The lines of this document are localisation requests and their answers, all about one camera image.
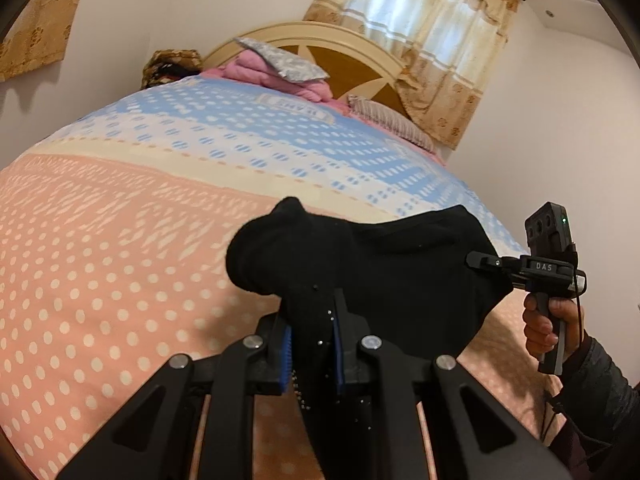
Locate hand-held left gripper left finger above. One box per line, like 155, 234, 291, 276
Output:
57, 312, 293, 480

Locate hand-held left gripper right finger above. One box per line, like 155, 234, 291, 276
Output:
332, 287, 573, 480

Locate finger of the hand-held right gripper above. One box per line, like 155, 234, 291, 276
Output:
466, 251, 525, 275

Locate black pants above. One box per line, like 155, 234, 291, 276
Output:
225, 196, 513, 480

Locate person's right forearm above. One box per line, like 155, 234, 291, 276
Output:
547, 337, 640, 461

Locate person's right hand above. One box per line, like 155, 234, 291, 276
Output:
522, 297, 586, 361

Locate striped pillow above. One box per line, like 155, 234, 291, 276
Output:
347, 95, 436, 153

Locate polka dot bedspread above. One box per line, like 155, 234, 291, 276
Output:
0, 70, 566, 480

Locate beige patterned window curtain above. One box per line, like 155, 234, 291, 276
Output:
302, 0, 523, 151

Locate cream wooden headboard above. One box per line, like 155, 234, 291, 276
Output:
202, 21, 416, 121

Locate grey patterned pillow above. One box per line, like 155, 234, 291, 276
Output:
234, 36, 330, 83

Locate pink folded blanket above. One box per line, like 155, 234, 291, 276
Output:
200, 52, 351, 111

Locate brown patterned bag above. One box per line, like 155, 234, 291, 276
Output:
141, 49, 203, 90

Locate golden patterned curtain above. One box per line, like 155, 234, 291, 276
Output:
0, 0, 97, 82

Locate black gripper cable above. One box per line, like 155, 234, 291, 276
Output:
537, 242, 590, 443

